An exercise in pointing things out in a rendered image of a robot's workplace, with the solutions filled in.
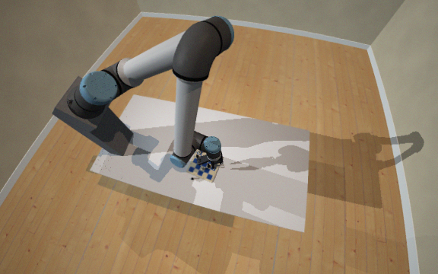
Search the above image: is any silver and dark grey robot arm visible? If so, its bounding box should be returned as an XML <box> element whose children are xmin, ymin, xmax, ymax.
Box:
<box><xmin>67</xmin><ymin>16</ymin><xmax>234</xmax><ymax>168</ymax></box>

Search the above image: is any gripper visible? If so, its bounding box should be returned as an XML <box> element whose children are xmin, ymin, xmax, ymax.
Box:
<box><xmin>211</xmin><ymin>152</ymin><xmax>223</xmax><ymax>169</ymax></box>

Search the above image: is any blue and tan chessboard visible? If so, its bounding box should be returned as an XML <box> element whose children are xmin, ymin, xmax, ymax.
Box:
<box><xmin>186</xmin><ymin>149</ymin><xmax>219</xmax><ymax>183</ymax></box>

